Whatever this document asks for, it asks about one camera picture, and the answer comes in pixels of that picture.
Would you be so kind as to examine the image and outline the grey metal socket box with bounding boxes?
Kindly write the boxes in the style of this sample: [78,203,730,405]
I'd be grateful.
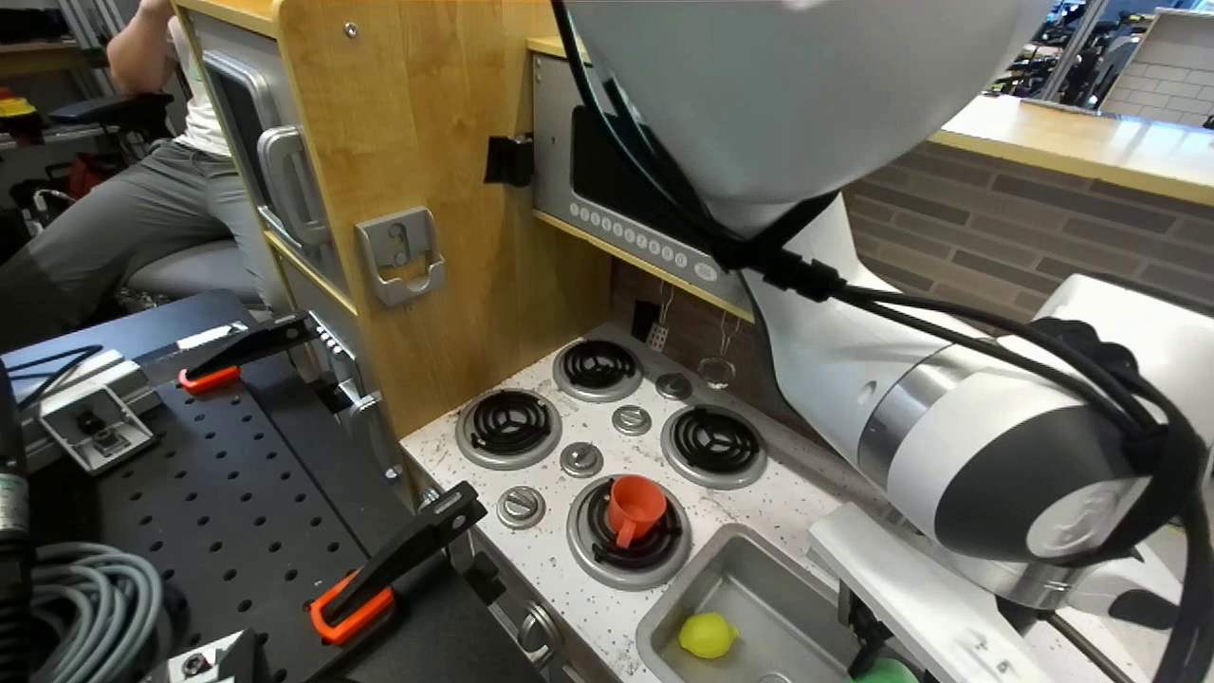
[33,375,165,479]
[165,625,275,683]

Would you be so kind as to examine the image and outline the orange-red toy cup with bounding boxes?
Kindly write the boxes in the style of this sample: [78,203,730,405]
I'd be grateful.
[599,473,671,549]

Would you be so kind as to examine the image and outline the silver recessed pull handle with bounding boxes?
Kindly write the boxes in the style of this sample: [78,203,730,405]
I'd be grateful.
[353,203,451,310]

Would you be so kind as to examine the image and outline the yellow plastic lemon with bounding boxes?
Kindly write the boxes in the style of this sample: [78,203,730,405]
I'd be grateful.
[676,606,744,663]

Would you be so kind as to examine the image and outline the green plastic pear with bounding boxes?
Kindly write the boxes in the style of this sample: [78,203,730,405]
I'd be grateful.
[849,646,924,683]

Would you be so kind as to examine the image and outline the black coil stove burner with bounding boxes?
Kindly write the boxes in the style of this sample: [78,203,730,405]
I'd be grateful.
[657,399,773,494]
[551,332,649,405]
[451,382,567,473]
[567,472,697,593]

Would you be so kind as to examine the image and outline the grey metal sink basin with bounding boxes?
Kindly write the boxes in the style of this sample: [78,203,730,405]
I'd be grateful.
[633,522,897,683]

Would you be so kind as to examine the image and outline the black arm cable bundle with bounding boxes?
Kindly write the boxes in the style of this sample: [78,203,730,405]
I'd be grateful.
[547,0,1214,683]

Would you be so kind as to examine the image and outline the grey cable coil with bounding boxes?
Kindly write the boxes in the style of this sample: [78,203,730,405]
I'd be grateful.
[18,540,171,683]

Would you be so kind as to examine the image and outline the wooden white toy kitchen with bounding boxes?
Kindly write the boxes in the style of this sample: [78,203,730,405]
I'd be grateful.
[166,0,1214,683]

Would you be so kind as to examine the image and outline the seated person grey trousers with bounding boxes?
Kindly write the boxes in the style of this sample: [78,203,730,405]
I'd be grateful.
[0,0,279,353]

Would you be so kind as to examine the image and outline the silver oven door handle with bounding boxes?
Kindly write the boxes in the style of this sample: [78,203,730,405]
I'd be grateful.
[256,122,338,250]

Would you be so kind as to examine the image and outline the black clamp orange handle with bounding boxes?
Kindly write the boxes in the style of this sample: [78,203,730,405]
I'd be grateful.
[176,310,322,399]
[307,479,494,650]

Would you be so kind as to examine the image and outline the small black wall bracket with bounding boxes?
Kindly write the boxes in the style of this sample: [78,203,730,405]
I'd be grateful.
[482,130,539,192]

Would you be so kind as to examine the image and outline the grey toy microwave panel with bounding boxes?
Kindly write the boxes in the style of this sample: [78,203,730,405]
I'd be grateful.
[524,52,764,321]

